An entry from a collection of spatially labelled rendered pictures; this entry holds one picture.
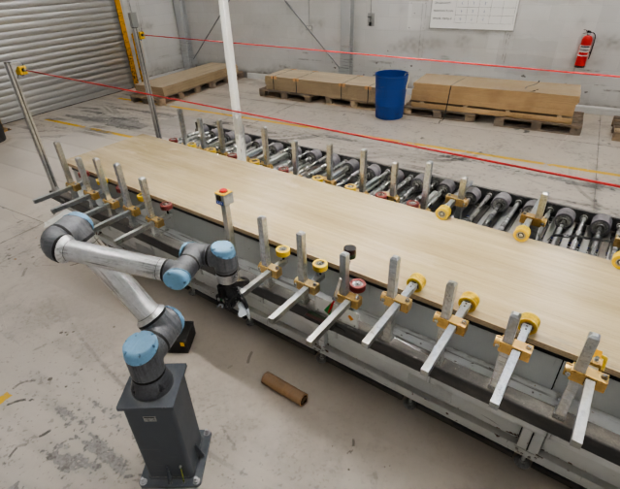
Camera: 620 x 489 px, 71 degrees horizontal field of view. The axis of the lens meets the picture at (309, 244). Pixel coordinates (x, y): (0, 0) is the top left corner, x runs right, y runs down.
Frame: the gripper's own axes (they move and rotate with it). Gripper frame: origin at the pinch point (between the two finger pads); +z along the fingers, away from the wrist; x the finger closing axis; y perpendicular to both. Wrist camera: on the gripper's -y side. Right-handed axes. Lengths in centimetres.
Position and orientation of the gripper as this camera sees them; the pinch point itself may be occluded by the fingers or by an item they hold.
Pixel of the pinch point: (237, 312)
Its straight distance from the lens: 197.7
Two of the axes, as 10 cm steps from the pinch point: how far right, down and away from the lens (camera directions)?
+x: 8.6, 2.5, -4.4
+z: 0.3, 8.4, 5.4
